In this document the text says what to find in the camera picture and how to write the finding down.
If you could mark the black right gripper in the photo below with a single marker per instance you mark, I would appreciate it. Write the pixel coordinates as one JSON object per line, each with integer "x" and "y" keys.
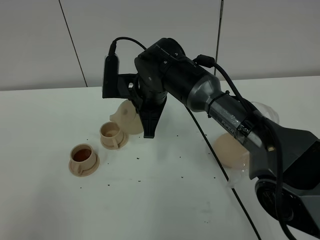
{"x": 162, "y": 68}

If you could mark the beige teapot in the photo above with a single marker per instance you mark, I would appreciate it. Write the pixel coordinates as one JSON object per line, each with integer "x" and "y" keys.
{"x": 127, "y": 118}

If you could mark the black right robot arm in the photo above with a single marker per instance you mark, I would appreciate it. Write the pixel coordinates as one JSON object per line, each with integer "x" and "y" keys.
{"x": 285, "y": 161}

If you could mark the beige round teapot tray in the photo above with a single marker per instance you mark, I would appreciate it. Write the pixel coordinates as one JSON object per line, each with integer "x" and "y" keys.
{"x": 231, "y": 153}

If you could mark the beige far teacup with saucer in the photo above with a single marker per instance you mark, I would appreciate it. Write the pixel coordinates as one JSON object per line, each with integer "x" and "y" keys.
{"x": 112, "y": 137}

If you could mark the beige teacup with saucer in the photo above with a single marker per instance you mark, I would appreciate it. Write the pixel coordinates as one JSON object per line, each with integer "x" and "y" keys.
{"x": 112, "y": 137}
{"x": 83, "y": 160}

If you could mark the beige near teacup with saucer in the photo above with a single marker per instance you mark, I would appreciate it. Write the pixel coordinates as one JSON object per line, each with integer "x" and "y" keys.
{"x": 83, "y": 160}

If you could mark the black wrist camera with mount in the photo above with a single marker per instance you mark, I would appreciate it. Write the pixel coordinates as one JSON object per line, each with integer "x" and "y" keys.
{"x": 117, "y": 85}

